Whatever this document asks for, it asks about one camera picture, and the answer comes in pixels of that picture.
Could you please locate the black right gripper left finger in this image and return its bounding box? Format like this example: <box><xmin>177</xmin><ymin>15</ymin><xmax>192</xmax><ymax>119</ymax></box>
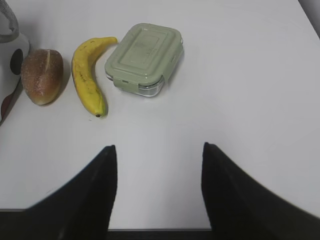
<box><xmin>0</xmin><ymin>145</ymin><xmax>118</xmax><ymax>240</ymax></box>

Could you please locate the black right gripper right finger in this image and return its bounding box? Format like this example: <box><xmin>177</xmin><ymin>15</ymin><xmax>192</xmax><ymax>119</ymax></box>
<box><xmin>201</xmin><ymin>142</ymin><xmax>320</xmax><ymax>240</ymax></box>

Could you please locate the navy and white lunch bag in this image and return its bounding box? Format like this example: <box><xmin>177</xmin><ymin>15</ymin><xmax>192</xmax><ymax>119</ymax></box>
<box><xmin>0</xmin><ymin>0</ymin><xmax>30</xmax><ymax>122</ymax></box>

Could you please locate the yellow banana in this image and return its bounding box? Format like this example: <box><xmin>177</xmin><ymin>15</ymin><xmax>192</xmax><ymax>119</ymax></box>
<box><xmin>71</xmin><ymin>36</ymin><xmax>118</xmax><ymax>118</ymax></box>

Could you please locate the green lid glass container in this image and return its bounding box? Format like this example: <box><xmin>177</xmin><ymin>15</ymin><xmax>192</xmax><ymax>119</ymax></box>
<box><xmin>104</xmin><ymin>23</ymin><xmax>184</xmax><ymax>97</ymax></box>

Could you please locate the brown bread roll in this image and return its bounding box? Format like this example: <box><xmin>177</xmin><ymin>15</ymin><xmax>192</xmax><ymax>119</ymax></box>
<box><xmin>21</xmin><ymin>49</ymin><xmax>64</xmax><ymax>106</ymax></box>

